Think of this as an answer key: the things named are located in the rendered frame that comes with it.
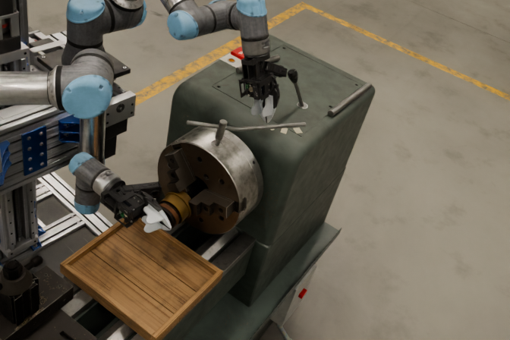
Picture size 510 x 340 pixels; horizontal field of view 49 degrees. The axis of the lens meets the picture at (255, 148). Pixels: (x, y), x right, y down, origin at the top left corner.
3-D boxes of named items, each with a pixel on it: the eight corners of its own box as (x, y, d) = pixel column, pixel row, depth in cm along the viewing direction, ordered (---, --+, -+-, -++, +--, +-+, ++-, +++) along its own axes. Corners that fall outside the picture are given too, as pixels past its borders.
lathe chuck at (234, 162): (168, 183, 190) (184, 110, 170) (243, 237, 180) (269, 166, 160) (150, 196, 183) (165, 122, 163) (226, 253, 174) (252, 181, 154)
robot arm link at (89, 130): (74, 30, 156) (74, 163, 186) (69, 50, 147) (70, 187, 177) (117, 35, 158) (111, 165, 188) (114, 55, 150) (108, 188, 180)
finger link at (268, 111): (258, 128, 161) (254, 99, 157) (269, 121, 165) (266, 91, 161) (267, 130, 159) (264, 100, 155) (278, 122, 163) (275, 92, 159)
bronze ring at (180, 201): (172, 180, 162) (151, 199, 156) (198, 196, 160) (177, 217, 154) (171, 200, 169) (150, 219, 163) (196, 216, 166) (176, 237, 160)
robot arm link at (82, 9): (58, 32, 187) (58, -6, 179) (94, 24, 196) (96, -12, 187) (78, 48, 181) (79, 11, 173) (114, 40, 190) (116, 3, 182)
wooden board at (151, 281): (133, 218, 183) (133, 209, 181) (221, 279, 171) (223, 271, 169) (60, 272, 162) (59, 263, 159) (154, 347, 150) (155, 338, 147)
